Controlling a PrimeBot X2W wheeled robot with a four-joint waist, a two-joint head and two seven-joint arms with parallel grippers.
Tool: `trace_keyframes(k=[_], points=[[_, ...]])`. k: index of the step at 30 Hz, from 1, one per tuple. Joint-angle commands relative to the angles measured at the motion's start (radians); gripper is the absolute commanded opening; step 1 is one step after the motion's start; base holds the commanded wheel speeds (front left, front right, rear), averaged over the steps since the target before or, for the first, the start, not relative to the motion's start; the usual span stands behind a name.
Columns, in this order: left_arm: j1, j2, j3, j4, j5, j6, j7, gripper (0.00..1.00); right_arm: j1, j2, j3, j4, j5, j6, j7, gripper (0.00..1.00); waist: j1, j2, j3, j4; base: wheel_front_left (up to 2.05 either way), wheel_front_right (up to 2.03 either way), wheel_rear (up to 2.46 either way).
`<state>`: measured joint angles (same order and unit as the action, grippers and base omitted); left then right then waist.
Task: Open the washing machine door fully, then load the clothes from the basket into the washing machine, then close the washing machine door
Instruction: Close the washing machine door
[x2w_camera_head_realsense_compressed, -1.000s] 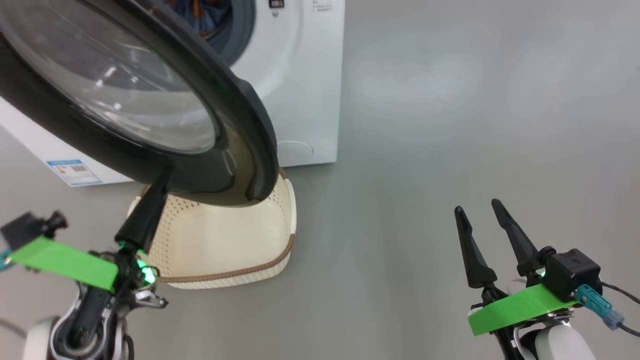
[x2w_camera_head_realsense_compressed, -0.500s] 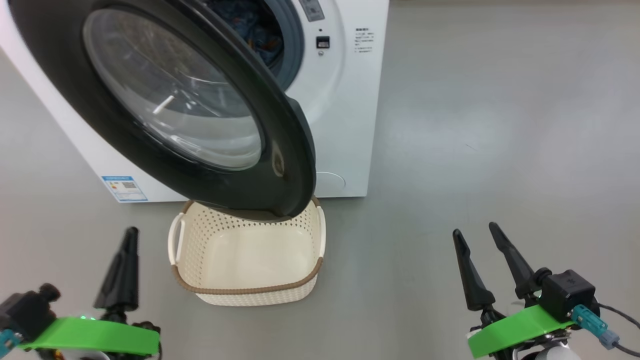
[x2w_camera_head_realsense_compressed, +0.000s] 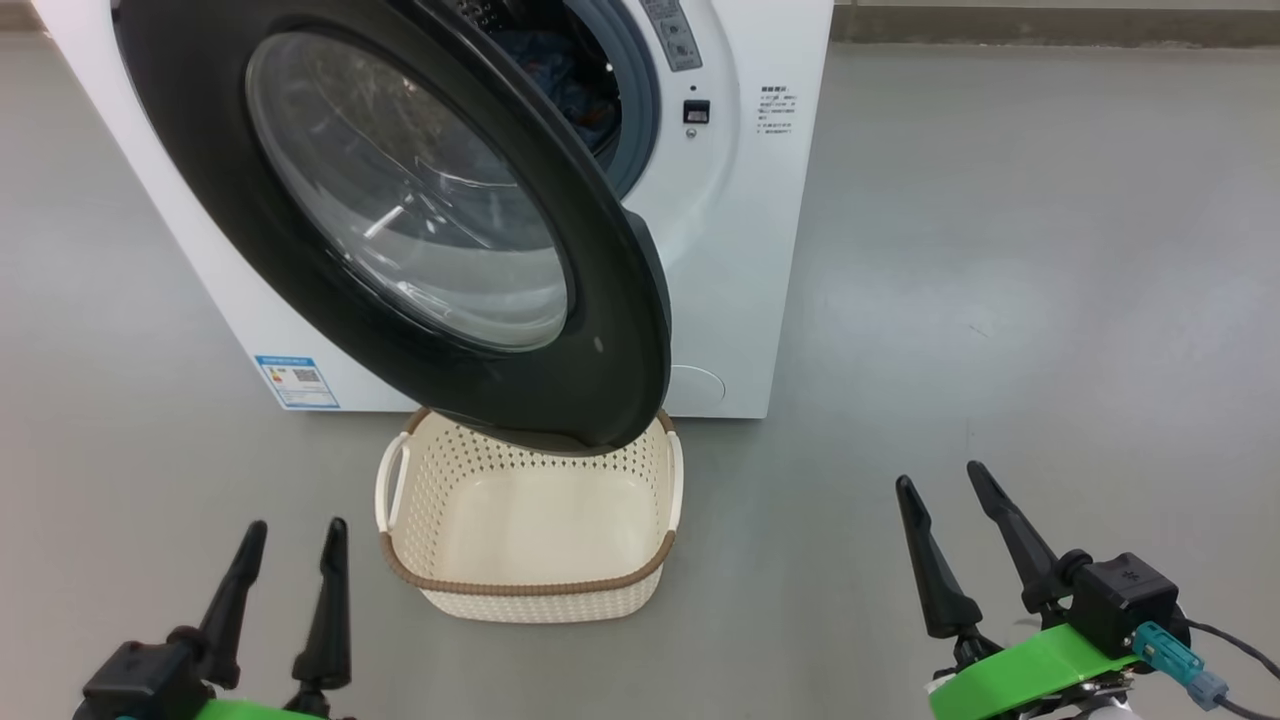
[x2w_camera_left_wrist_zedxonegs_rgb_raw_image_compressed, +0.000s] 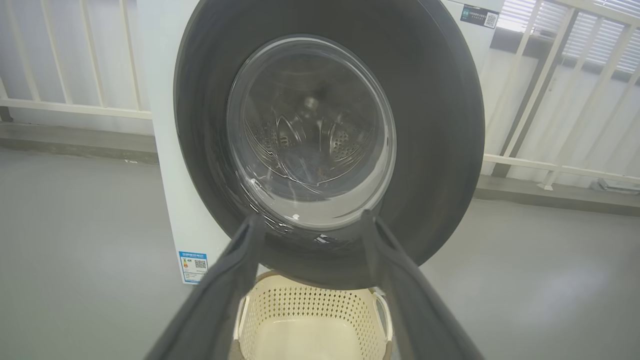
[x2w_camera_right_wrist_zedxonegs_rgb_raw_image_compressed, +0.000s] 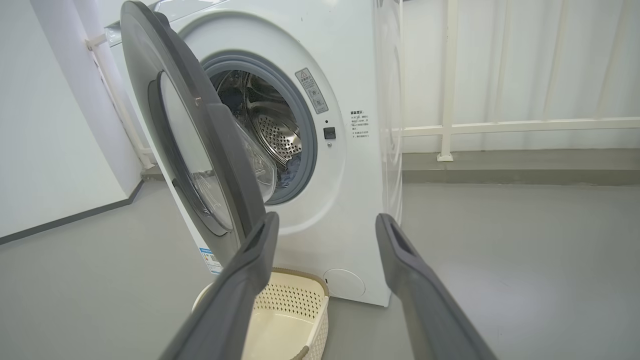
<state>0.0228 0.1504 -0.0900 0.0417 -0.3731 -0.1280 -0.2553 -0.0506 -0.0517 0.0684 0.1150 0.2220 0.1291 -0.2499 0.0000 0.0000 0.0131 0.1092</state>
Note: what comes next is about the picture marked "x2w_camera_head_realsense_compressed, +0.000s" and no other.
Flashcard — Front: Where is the black round washer door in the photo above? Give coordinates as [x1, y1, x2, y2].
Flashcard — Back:
[112, 0, 673, 457]

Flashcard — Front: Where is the right camera cable teal plug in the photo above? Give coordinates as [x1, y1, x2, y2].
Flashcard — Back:
[1132, 620, 1280, 720]

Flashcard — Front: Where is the round white filter cover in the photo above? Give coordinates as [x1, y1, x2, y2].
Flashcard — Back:
[665, 364, 727, 406]

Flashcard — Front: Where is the cream basket with brown rim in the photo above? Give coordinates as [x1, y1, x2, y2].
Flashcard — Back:
[375, 405, 685, 625]

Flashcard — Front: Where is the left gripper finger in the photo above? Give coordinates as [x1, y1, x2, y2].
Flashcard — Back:
[168, 520, 269, 691]
[291, 517, 353, 691]

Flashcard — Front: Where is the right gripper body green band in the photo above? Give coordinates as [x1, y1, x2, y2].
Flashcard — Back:
[927, 625, 1191, 720]

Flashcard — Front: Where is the white front-load washing machine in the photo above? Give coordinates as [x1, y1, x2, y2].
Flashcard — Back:
[30, 0, 836, 421]

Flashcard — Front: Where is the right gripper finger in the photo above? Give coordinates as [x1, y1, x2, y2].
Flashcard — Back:
[895, 475, 984, 641]
[966, 460, 1076, 613]

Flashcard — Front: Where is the blue cartoon print garment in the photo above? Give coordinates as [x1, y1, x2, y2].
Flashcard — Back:
[488, 25, 623, 156]

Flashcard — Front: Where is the blue energy label sticker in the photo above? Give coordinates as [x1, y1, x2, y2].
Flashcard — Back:
[254, 354, 340, 410]

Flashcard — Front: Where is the grey warning sticker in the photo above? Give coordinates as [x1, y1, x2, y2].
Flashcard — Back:
[637, 0, 704, 73]

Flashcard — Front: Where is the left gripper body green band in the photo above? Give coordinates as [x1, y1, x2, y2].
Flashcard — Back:
[195, 685, 356, 720]

